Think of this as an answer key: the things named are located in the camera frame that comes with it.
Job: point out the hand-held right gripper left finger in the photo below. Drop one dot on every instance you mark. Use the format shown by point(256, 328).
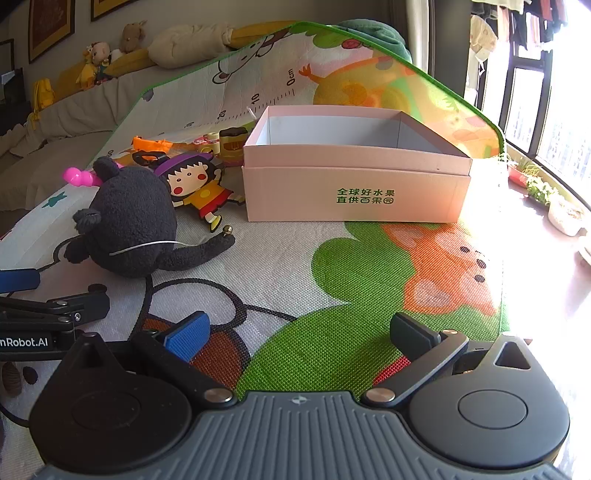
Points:
point(187, 339)

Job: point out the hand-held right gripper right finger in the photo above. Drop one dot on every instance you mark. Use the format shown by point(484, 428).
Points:
point(411, 339)

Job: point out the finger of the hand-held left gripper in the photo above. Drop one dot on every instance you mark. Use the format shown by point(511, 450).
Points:
point(18, 280)
point(78, 302)

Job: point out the black plush toy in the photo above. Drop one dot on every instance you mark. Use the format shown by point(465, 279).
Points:
point(129, 221)

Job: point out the pink toy fan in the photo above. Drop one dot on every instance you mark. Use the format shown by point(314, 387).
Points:
point(81, 177)

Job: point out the cartoon girl doll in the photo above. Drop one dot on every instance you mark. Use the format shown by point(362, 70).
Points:
point(194, 194)

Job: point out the orange plastic shell toy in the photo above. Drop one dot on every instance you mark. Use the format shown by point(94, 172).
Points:
point(152, 144)

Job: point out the pink cardboard box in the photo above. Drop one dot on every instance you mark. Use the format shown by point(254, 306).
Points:
point(300, 198)

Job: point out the brown and yellow toy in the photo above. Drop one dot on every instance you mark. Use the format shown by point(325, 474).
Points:
point(232, 143)

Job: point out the colourful cartoon play mat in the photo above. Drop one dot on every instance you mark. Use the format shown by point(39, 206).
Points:
point(286, 286)

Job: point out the black screen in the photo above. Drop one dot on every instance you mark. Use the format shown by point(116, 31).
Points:
point(11, 99)

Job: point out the red plant pot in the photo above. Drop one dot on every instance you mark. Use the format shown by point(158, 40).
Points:
point(519, 175)

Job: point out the green potted plant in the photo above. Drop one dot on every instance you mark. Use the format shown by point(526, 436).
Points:
point(540, 189)

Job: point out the small red pink toy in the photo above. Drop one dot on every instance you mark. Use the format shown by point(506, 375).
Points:
point(207, 141)

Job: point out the yellow plush duck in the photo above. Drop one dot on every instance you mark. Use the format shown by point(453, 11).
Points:
point(87, 74)

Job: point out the dark framed picture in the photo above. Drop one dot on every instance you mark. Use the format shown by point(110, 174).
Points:
point(7, 55)

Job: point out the small plush doll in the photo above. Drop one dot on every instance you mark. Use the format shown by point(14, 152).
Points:
point(98, 51)

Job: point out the yellow long cushion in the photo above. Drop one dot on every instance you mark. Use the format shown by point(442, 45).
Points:
point(263, 32)
point(127, 62)

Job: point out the large framed picture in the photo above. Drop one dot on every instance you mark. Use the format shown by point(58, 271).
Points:
point(51, 27)

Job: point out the brown plush bear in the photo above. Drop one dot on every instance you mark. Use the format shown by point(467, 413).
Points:
point(133, 37)

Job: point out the cream pillow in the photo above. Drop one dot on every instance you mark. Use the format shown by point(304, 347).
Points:
point(189, 46)

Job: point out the wide framed picture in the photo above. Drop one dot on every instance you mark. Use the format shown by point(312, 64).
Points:
point(113, 9)

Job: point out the green cushion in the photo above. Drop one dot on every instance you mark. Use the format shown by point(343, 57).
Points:
point(378, 37)

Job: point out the hanging laundry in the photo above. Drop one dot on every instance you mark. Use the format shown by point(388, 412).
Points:
point(508, 23)

